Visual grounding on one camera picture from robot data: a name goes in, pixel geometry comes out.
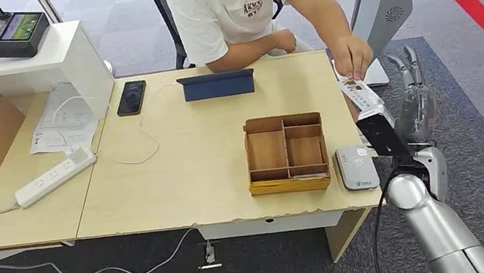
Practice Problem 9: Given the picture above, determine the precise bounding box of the grey white card reader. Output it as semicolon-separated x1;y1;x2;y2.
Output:
332;141;383;196

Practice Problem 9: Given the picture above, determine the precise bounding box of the dark grey carpet mat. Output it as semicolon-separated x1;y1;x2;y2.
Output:
0;25;484;273

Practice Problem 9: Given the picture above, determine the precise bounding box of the white power strip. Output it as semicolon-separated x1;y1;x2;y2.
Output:
8;144;103;211

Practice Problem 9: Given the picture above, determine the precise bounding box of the person's left hand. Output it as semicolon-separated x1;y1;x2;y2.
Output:
328;32;378;85

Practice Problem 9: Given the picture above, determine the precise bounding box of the floor outlet with plug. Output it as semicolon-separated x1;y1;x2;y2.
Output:
194;238;224;272

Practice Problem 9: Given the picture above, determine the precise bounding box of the person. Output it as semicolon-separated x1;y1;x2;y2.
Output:
165;0;378;109

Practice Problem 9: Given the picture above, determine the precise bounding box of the small printed paper sheet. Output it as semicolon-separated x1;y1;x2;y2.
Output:
26;124;72;157

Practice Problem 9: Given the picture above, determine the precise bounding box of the thin white charging cable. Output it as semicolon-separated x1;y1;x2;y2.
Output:
49;92;100;130
104;80;191;169

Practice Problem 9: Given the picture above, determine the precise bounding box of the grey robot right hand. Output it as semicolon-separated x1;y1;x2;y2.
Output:
381;41;443;153

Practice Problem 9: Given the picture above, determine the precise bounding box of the white desk shelf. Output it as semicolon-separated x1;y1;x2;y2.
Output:
0;13;122;138

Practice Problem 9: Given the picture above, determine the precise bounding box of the wooden compartment organizer box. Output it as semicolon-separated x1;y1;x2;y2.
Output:
238;108;335;202

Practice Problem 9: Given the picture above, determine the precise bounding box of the black smartphone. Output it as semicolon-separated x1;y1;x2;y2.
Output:
112;78;151;119

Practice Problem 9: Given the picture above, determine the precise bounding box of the large printed paper sheet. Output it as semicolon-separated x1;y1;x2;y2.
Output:
32;77;103;156

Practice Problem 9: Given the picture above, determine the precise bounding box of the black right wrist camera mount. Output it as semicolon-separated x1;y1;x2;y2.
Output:
353;100;417;173

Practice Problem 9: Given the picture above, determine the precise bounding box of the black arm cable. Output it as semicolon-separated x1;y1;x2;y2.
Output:
359;157;415;273

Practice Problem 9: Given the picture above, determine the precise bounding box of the blue tablet case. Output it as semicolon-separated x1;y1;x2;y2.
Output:
176;67;258;104

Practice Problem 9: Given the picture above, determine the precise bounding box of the person's right hand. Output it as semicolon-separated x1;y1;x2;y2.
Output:
269;27;299;56

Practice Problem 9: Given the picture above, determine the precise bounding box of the wooden desk leg panel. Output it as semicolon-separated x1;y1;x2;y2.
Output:
322;206;380;264

